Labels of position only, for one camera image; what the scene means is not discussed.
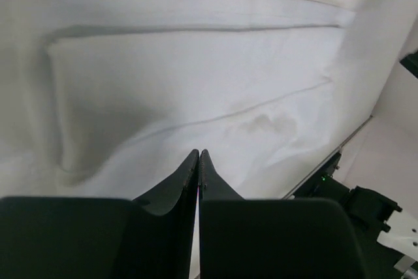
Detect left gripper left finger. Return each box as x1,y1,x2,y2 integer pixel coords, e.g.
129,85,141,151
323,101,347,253
1,150,199,278

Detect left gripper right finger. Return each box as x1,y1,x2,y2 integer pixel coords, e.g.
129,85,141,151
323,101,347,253
199,150,368,278

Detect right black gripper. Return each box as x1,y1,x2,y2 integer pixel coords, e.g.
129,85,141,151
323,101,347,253
400,51,418,78

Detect white skirt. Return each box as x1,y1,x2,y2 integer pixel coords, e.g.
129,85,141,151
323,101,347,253
1,0,417,278

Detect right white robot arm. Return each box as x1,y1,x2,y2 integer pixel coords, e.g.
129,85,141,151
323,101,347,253
345,52,417,278

